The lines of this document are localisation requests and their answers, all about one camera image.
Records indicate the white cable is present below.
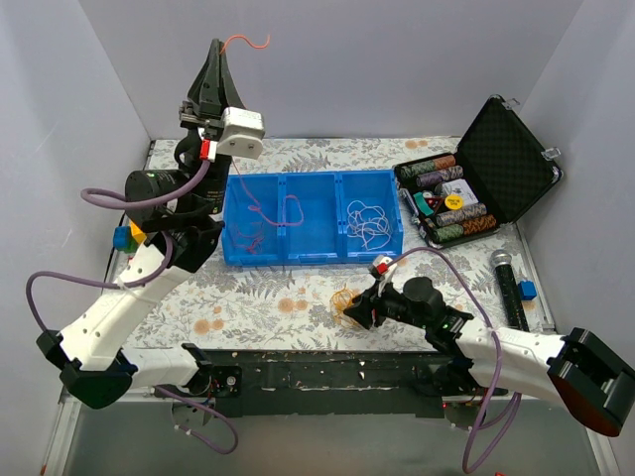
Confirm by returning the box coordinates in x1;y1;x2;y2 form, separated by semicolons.
345;199;393;249

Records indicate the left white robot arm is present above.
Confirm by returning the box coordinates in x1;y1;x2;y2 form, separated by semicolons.
36;40;264;410

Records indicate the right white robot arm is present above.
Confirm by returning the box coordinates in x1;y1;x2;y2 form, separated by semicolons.
344;277;634;437

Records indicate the right blue bin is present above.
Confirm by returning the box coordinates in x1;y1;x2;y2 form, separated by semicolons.
338;170;404;263

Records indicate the blue bin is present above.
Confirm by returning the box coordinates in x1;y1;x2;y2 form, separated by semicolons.
282;173;341;265
221;174;283;267
338;170;404;263

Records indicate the black microphone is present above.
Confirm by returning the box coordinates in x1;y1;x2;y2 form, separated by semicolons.
490;250;529;331

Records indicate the yellow dealer chip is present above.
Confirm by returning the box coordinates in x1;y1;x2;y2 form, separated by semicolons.
444;194;463;210

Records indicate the middle blue bin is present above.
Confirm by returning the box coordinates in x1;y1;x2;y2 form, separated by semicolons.
282;173;341;265

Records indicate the left blue bin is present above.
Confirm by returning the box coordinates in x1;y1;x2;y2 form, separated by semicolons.
221;174;283;267

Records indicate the small blue block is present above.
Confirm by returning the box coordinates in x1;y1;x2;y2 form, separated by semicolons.
518;280;538;301

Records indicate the colourful block stack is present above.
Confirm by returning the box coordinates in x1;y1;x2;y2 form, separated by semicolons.
112;222;147;254

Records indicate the black poker chip case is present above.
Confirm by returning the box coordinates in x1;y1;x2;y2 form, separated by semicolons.
394;95;563;249

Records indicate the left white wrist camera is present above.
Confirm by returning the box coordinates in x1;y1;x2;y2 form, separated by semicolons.
216;107;265;160

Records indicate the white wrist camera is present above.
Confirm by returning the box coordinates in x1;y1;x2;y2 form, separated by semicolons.
369;255;395;297
216;107;265;160

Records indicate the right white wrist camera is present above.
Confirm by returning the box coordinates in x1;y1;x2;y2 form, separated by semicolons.
369;255;395;297

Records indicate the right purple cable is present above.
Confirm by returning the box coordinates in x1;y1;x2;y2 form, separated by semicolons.
384;246;522;473

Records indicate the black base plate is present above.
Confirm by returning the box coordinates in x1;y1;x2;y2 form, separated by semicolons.
179;344;484;418

